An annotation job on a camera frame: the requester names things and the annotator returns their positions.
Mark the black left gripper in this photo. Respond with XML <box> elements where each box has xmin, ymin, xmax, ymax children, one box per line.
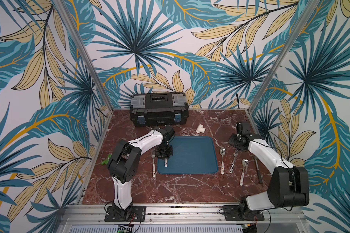
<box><xmin>156</xmin><ymin>143</ymin><xmax>174</xmax><ymax>160</ymax></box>

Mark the colourful letter handle fork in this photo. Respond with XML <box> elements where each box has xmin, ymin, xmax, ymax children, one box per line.
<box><xmin>151</xmin><ymin>150</ymin><xmax>156</xmax><ymax>178</ymax></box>

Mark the Hello Kitty handle spoon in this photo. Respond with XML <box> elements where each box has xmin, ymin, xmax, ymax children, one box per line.
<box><xmin>219</xmin><ymin>147</ymin><xmax>226</xmax><ymax>175</ymax></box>

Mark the white cartoon handle spoon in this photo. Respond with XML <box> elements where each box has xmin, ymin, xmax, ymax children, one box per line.
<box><xmin>239</xmin><ymin>158</ymin><xmax>249</xmax><ymax>186</ymax></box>

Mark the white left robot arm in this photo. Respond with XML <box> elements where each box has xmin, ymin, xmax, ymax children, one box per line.
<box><xmin>107</xmin><ymin>125</ymin><xmax>175</xmax><ymax>218</ymax></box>

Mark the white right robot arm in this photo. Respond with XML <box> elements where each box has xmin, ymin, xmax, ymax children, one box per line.
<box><xmin>223</xmin><ymin>122</ymin><xmax>310</xmax><ymax>221</ymax></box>

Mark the teal rectangular tray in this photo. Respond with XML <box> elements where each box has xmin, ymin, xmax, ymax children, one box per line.
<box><xmin>157</xmin><ymin>136</ymin><xmax>218</xmax><ymax>175</ymax></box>

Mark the white PVC tee fitting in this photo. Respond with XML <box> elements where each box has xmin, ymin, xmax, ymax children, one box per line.
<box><xmin>196</xmin><ymin>124</ymin><xmax>206</xmax><ymax>134</ymax></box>

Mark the black plastic toolbox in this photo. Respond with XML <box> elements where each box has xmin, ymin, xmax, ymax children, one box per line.
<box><xmin>129</xmin><ymin>92</ymin><xmax>189</xmax><ymax>127</ymax></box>

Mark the green hose connector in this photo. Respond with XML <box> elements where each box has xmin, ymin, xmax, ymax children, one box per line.
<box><xmin>101</xmin><ymin>154</ymin><xmax>112</xmax><ymax>165</ymax></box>

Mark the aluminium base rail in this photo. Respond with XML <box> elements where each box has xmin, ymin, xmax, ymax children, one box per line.
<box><xmin>57</xmin><ymin>203</ymin><xmax>312</xmax><ymax>233</ymax></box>

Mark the right aluminium frame post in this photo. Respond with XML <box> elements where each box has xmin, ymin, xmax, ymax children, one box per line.
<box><xmin>247</xmin><ymin>0</ymin><xmax>320</xmax><ymax>115</ymax></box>

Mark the aluminium frame post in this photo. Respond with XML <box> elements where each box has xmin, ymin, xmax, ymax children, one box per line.
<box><xmin>53</xmin><ymin>0</ymin><xmax>113</xmax><ymax>112</ymax></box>
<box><xmin>247</xmin><ymin>0</ymin><xmax>320</xmax><ymax>115</ymax></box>

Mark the left aluminium frame post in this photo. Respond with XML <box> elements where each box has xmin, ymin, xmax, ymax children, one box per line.
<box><xmin>53</xmin><ymin>0</ymin><xmax>113</xmax><ymax>112</ymax></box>

